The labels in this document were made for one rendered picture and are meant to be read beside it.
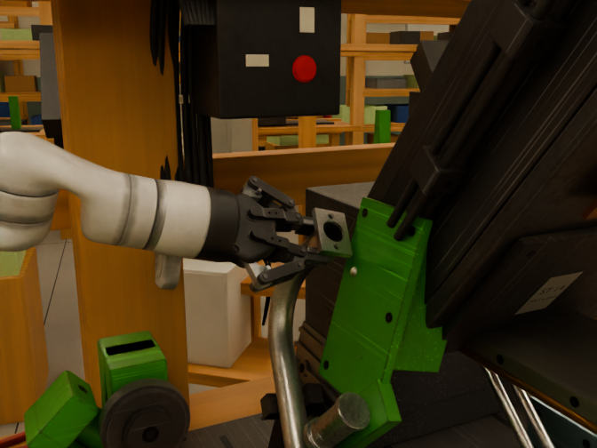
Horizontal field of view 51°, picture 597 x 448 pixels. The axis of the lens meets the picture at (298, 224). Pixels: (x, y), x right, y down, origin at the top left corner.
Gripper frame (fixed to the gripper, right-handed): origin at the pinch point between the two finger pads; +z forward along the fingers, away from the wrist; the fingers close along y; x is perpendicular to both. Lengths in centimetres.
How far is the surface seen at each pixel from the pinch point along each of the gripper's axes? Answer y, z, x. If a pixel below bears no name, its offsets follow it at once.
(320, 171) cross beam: 27.6, 16.8, 19.4
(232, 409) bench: -6.4, 7.8, 41.7
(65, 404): -17.8, -25.1, 3.4
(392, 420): -20.5, 3.7, -2.7
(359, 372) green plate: -14.6, 3.5, 0.9
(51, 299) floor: 147, 23, 329
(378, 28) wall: 794, 543, 491
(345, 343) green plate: -10.8, 3.5, 2.5
